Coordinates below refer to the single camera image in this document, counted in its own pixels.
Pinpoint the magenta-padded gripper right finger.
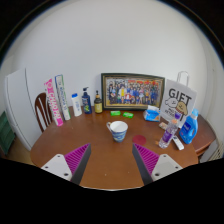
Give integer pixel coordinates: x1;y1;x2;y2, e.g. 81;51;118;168
131;143;184;186

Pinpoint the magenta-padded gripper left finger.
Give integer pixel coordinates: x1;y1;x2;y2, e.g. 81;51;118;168
40;143;92;185

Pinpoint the clear purple-capped water bottle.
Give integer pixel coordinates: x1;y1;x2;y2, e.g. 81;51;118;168
158;112;182;150

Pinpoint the flat round red coaster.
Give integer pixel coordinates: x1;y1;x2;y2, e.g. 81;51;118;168
132;134;147;146

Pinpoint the small patterned pouch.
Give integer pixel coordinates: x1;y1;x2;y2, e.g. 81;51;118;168
158;121;169;131

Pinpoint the blue patterned white mug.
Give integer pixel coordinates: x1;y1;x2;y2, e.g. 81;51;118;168
105;120;129;144

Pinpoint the blue tissue pack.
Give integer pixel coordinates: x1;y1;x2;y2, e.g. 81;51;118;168
143;104;162;123

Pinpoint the blue detergent bottle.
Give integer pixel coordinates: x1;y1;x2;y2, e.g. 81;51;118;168
178;108;200;145

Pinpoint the white blue-capped lotion bottle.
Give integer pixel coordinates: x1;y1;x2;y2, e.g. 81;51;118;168
71;92;83;117

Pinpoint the brown wooden chair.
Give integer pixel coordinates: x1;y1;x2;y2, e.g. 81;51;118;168
34;92;54;133

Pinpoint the tall pink white box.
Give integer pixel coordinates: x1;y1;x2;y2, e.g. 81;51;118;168
43;78;64;127

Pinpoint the tall white green box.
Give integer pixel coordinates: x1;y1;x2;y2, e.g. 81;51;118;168
54;74;72;122

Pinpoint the white paper gift bag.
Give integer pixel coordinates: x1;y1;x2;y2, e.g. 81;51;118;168
159;70;198;129

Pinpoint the framed group picture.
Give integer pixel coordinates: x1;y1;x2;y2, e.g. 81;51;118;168
100;72;166;111

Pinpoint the green crate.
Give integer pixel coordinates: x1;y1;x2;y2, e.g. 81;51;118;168
0;110;16;156

